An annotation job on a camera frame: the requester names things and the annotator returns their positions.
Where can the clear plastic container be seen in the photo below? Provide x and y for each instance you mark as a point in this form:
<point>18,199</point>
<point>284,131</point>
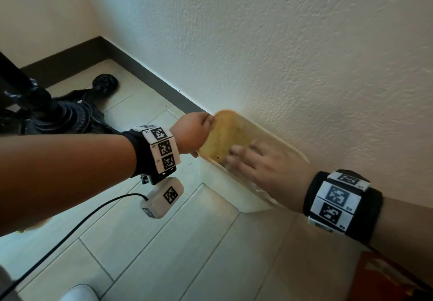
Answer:
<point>280,148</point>

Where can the person's left hand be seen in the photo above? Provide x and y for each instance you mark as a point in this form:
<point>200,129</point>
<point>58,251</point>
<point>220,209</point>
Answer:
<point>189,131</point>

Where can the person's right forearm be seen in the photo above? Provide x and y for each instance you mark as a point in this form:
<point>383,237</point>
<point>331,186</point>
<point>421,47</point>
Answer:
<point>406,233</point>

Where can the yellow sponge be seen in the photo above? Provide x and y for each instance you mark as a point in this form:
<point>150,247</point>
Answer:
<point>223,136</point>

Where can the black ornate stand base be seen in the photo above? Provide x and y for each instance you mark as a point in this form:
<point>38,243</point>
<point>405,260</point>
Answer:
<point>50,111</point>

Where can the black wristband with marker tiles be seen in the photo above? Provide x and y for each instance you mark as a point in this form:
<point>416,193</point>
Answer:
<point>341,202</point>
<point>159,152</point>

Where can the person's right hand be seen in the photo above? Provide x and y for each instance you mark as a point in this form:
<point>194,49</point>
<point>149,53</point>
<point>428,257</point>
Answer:
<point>277,172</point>

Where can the white shoe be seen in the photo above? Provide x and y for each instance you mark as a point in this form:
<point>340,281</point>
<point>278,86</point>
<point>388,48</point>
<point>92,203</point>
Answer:
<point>79,294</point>

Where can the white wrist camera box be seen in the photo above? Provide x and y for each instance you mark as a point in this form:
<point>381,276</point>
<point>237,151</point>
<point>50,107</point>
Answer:
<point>164,197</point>

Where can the orange box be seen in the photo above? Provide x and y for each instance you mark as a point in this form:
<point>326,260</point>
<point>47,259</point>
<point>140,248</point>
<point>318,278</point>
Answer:
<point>382,280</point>

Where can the person's left forearm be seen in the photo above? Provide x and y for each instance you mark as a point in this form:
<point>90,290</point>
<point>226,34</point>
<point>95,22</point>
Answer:
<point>64,172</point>

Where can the dark baseboard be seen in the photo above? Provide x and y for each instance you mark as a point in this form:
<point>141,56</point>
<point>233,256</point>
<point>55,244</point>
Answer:
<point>142,74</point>

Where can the person's left fingers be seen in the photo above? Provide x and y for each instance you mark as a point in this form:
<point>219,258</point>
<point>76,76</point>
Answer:
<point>206,121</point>

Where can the person's right fingers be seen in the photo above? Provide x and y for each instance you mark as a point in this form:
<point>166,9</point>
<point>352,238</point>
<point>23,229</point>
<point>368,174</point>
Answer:
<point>242,158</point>

